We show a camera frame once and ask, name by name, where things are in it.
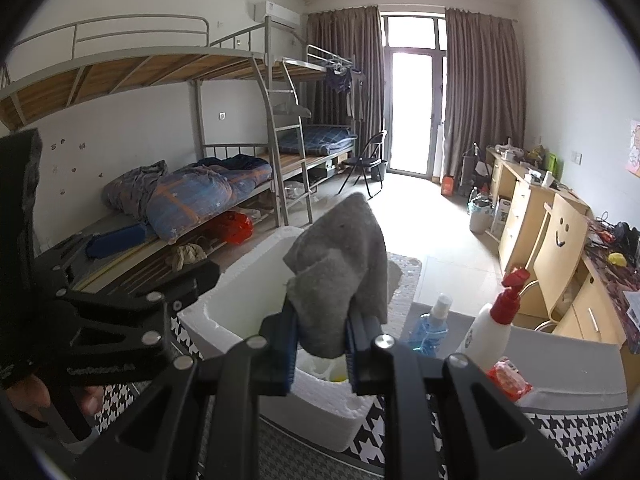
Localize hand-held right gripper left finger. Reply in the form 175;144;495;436
72;305;301;480

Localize brown curtain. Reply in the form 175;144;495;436
444;7;527;183
306;6;386;133

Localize grey cloth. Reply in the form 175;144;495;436
282;192;403;359

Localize glass balcony door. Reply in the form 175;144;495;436
380;12;448;176

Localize red bag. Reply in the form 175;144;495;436
212;211;254;245

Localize red snack packet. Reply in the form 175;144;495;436
487;357;533;402

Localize grey metal bunk bed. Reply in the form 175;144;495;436
270;45;366;196
0;14;313;291

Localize white pump bottle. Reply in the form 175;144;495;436
460;268;531;373

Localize black folding chair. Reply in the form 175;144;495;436
339;130;388;198

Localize wall picture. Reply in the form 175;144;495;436
629;120;640;177

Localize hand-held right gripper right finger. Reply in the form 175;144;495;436
345;312;571;480

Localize person's left hand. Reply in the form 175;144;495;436
5;374;106;423

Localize white air conditioner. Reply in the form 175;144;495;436
253;0;301;28

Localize blue patterned bedding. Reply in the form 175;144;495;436
102;155;273;241

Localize blue clear spray bottle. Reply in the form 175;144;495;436
407;293;453;357

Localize houndstooth table mat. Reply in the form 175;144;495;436
95;310;628;480

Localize blue plaid bedding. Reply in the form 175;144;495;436
277;125;358;157

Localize black desk device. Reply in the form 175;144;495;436
612;221;640;256

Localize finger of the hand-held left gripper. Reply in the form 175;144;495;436
61;259;222;312
32;232;108;289

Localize white foam box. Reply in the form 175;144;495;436
177;225;423;453

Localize dark hanging clothes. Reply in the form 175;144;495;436
324;67;366;121

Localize white trash bin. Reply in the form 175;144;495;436
468;197;493;233

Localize wooden smiley face chair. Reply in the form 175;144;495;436
525;194;591;333

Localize wooden drawer cabinet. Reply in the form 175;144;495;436
485;147;591;273

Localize wooden desk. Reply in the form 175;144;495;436
552;200;640;351

